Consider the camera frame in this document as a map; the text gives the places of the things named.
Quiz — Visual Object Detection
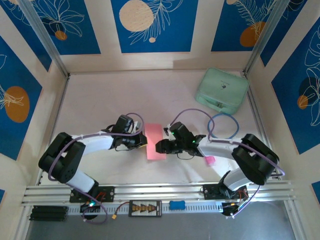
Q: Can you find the grey slotted cable duct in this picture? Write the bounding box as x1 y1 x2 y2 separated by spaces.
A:
67 202 226 216

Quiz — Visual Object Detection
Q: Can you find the grey metal base plate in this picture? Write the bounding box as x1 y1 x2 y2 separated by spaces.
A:
24 213 297 240

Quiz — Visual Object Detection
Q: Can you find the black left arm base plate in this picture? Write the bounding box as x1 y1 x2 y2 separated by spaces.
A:
69 186 116 203

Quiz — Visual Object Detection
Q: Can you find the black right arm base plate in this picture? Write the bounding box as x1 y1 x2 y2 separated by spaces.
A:
199 184 250 201

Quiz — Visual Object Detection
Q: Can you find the aluminium mounting rail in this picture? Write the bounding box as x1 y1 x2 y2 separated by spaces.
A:
21 179 297 207

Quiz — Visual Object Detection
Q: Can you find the black ribbed block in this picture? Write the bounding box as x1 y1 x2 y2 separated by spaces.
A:
29 205 69 222

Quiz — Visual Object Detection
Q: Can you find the blue bone-shaped block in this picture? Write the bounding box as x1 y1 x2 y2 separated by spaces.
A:
168 200 186 211

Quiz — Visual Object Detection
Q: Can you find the black controller board with wires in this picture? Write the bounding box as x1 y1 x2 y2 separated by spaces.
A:
221 191 250 220
79 198 102 214

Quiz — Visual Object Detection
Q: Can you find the pink cloth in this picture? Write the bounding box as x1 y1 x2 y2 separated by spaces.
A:
144 122 168 161

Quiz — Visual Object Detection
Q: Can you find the mint green zip pouch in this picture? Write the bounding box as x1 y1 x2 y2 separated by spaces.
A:
194 67 251 115

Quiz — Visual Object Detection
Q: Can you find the wire with yellow connector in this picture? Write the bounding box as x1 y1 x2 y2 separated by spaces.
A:
111 201 131 221

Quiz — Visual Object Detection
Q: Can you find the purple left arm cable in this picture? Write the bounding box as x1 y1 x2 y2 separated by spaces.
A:
47 112 146 225

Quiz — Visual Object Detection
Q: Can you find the aluminium frame post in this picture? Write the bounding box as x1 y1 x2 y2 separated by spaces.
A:
18 0 71 77
243 0 295 73

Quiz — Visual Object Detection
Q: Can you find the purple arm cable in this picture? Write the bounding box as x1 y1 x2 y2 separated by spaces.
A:
168 108 286 220
47 112 146 225

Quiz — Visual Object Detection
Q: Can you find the black power distribution board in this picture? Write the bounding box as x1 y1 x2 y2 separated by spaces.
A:
128 200 163 217

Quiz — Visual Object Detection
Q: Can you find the aluminium table side rail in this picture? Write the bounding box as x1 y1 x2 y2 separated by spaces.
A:
35 73 71 187
245 71 280 180

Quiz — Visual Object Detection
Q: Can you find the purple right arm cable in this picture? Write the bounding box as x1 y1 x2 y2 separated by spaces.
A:
168 108 286 220

